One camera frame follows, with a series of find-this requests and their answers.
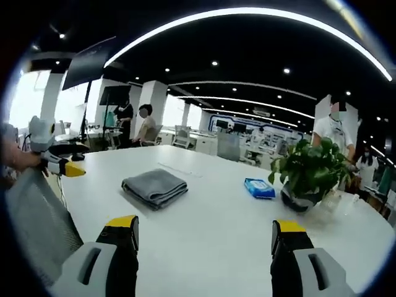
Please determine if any white office chair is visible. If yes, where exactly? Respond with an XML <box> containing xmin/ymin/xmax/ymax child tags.
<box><xmin>171</xmin><ymin>124</ymin><xmax>197</xmax><ymax>149</ymax></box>

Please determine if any grey towel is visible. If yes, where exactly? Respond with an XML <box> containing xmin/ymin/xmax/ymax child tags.
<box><xmin>121</xmin><ymin>168</ymin><xmax>189</xmax><ymax>212</ymax></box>

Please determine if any blue wet wipes pack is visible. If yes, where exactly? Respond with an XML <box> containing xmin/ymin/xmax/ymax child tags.
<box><xmin>243</xmin><ymin>177</ymin><xmax>276</xmax><ymax>200</ymax></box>

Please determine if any clear glass cup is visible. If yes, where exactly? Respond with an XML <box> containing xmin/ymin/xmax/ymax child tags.
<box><xmin>318</xmin><ymin>189</ymin><xmax>340</xmax><ymax>215</ymax></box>

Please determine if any black monitor on stand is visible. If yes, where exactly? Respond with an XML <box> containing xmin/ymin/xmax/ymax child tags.
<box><xmin>61</xmin><ymin>36</ymin><xmax>117</xmax><ymax>91</ymax></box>

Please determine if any grey mesh office chair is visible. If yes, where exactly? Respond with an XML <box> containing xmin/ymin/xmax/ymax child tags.
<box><xmin>4</xmin><ymin>166</ymin><xmax>84</xmax><ymax>287</ymax></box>

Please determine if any green potted plant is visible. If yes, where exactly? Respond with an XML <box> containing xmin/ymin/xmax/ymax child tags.
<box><xmin>267</xmin><ymin>137</ymin><xmax>357</xmax><ymax>213</ymax></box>

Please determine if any person's left hand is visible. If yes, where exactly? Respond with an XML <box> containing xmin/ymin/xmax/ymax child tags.
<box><xmin>6</xmin><ymin>149</ymin><xmax>50</xmax><ymax>178</ymax></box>

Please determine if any black round stand base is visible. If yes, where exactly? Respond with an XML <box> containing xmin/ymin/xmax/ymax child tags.
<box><xmin>48</xmin><ymin>142</ymin><xmax>90</xmax><ymax>161</ymax></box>

